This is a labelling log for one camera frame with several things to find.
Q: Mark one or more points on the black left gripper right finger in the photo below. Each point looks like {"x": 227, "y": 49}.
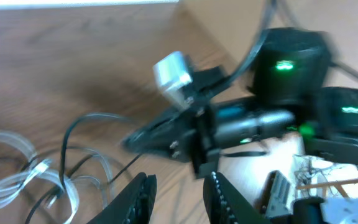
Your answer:
{"x": 224, "y": 204}

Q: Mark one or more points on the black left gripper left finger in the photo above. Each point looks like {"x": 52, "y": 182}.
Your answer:
{"x": 133, "y": 205}

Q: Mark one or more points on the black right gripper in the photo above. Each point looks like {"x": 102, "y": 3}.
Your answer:
{"x": 200, "y": 137}

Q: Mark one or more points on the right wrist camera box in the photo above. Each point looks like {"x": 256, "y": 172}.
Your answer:
{"x": 181, "y": 83}

